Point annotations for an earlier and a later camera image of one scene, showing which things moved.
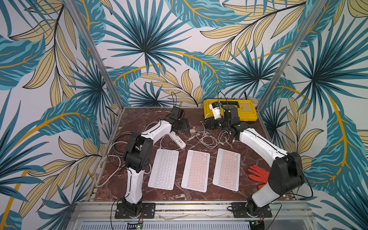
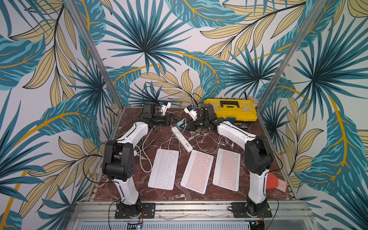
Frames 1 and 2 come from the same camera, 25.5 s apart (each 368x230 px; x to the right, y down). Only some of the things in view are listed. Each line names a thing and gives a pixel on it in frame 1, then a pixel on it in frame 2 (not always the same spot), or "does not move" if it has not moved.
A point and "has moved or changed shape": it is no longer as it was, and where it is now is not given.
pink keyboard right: (227, 170) does not move
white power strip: (174, 135) has moved or changed shape
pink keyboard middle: (196, 172) does not move
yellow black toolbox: (246, 109) does not move
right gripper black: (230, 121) → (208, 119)
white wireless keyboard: (163, 172) does not move
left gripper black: (185, 123) → (166, 122)
